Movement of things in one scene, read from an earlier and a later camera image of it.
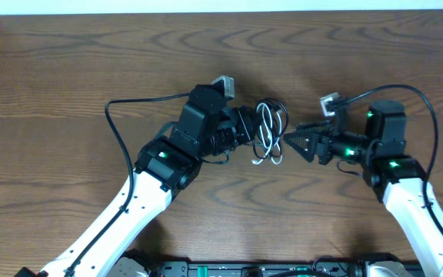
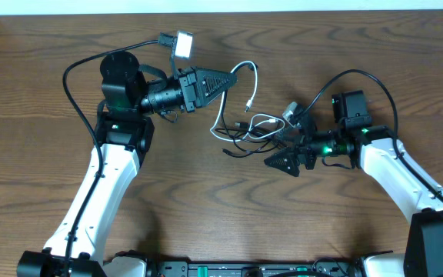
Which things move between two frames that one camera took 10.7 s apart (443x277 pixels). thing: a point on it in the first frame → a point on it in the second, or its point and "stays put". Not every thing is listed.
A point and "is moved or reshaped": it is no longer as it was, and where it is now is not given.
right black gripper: x=309 y=135 → x=291 y=154
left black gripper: x=248 y=130 → x=193 y=84
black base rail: x=261 y=268 stays put
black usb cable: x=275 y=145 is moved or reshaped
